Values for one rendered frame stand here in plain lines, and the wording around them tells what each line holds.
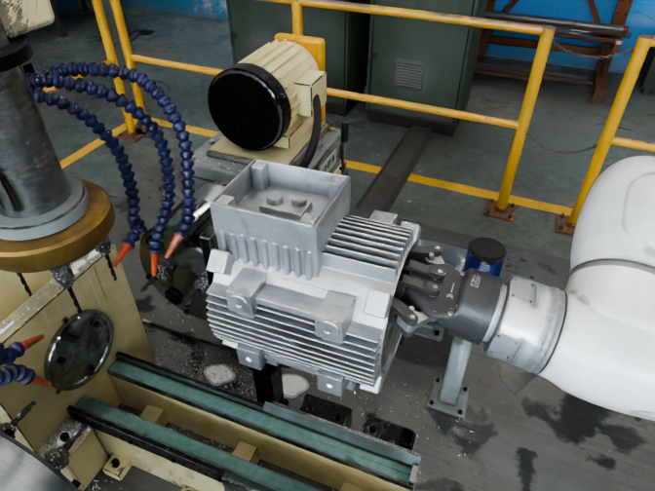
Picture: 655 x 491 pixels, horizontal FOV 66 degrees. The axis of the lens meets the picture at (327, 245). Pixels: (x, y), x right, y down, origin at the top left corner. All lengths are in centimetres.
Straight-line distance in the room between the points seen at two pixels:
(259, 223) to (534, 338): 29
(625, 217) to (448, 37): 311
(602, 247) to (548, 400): 67
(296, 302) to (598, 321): 29
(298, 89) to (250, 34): 309
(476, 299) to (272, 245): 21
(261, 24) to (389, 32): 100
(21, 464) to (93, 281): 35
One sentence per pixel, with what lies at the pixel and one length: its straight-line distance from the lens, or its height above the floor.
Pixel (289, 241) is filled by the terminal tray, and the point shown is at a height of 142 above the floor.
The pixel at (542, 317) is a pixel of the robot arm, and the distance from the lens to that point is 52.
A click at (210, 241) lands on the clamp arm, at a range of 80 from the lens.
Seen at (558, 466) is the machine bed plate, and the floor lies 80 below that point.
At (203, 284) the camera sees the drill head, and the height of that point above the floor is 107.
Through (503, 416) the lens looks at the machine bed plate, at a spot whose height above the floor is 80.
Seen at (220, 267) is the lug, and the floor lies 138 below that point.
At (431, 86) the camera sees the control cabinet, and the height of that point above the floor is 36.
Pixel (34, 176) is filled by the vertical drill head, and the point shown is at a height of 141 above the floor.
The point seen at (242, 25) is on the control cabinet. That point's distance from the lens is 424.
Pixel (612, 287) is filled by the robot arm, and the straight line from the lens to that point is 56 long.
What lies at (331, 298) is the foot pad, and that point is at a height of 137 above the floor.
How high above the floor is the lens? 173
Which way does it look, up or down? 39 degrees down
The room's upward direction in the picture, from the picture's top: straight up
